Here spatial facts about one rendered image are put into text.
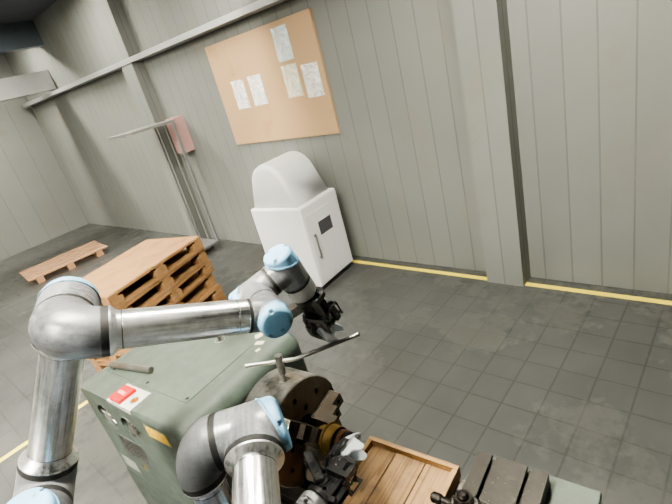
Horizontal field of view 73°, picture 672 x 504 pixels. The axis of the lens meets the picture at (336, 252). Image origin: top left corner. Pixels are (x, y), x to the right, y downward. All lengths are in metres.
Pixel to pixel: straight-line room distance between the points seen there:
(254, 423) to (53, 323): 0.41
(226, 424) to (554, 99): 3.02
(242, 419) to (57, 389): 0.39
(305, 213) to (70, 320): 3.35
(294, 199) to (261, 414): 3.31
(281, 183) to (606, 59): 2.57
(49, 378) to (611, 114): 3.22
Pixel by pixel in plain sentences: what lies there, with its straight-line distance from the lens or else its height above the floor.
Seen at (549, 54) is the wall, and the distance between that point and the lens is 3.47.
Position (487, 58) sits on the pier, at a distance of 3.43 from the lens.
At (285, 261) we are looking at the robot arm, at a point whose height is 1.62.
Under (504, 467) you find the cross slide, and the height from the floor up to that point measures 0.97.
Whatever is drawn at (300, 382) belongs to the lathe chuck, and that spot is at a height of 1.23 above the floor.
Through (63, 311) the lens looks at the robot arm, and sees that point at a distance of 0.96.
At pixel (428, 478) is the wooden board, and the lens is 1.48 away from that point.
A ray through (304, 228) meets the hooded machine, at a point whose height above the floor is 0.68.
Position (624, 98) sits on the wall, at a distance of 3.42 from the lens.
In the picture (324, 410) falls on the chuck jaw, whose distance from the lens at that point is 1.41.
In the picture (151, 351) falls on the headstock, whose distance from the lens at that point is 1.76.
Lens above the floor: 2.03
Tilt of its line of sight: 23 degrees down
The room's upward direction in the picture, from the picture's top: 15 degrees counter-clockwise
